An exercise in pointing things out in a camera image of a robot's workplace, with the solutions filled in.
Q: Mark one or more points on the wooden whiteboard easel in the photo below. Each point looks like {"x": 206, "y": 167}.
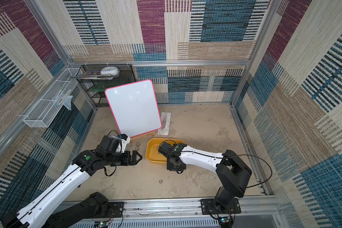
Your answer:
{"x": 148, "y": 134}

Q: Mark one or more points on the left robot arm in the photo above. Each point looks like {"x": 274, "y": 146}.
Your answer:
{"x": 39, "y": 213}

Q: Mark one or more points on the black wire shelf rack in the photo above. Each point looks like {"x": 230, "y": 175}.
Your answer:
{"x": 95, "y": 89}

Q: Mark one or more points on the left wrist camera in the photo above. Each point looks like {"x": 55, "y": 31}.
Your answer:
{"x": 123, "y": 140}

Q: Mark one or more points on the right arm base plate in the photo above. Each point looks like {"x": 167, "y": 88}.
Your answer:
{"x": 209, "y": 206}

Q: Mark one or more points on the yellow plastic storage box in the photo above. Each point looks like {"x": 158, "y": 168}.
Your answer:
{"x": 152, "y": 154}

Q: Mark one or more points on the magazine on shelf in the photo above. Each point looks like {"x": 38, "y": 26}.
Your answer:
{"x": 95, "y": 75}

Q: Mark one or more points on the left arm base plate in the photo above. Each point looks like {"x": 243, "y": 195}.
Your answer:
{"x": 114, "y": 209}

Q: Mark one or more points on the white ruler package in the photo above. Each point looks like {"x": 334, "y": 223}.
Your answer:
{"x": 165, "y": 122}

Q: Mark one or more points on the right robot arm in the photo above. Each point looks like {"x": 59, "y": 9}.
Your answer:
{"x": 231, "y": 170}

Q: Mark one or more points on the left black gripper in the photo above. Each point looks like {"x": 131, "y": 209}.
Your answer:
{"x": 134, "y": 161}

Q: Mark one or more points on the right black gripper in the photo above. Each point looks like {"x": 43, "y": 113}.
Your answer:
{"x": 173, "y": 164}

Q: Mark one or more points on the white round device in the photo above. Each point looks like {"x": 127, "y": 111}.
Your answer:
{"x": 110, "y": 71}

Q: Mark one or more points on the white wire wall basket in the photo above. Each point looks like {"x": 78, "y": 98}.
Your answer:
{"x": 57, "y": 95}

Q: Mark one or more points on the pink framed whiteboard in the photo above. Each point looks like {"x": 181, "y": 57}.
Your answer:
{"x": 135, "y": 108}

